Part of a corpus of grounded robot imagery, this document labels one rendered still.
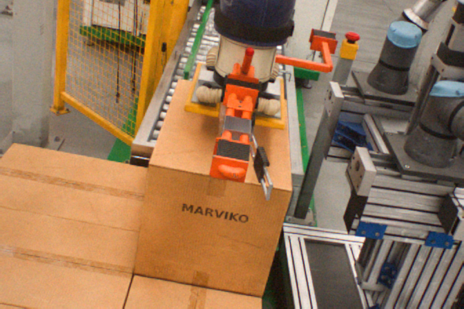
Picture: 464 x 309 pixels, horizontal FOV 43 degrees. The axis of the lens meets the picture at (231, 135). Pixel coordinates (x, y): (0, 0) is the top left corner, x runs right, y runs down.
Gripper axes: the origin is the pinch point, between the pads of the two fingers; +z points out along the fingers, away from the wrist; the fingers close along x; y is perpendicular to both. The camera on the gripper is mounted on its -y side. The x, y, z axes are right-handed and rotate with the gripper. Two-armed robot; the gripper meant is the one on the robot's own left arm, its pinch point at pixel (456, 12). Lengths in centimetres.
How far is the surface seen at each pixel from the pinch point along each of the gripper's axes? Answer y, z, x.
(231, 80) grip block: 43, 32, -18
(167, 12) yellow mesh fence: 69, 76, -203
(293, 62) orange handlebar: 23, 33, -43
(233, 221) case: 36, 71, -11
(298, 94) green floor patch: -38, 152, -294
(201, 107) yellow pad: 49, 45, -26
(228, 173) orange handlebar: 44, 34, 25
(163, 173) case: 57, 60, -13
